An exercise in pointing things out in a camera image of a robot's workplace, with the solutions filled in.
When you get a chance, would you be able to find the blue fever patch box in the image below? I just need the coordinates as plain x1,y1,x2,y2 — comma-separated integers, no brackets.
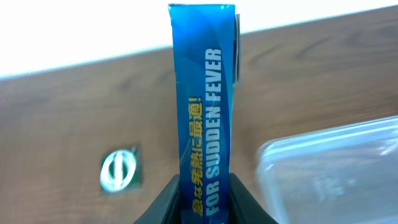
169,4,240,223

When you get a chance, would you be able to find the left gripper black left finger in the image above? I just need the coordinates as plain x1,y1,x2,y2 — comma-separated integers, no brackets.
134,174,181,224

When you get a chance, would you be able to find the green Zam-Buk ointment box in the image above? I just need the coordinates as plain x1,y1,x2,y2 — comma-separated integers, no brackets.
99,144,143,194

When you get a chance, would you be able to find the clear plastic container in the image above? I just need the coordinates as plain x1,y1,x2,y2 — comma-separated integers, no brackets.
256,116,397,224

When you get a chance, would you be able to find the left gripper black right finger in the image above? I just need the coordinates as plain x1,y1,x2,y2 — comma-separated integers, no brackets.
228,173,278,224

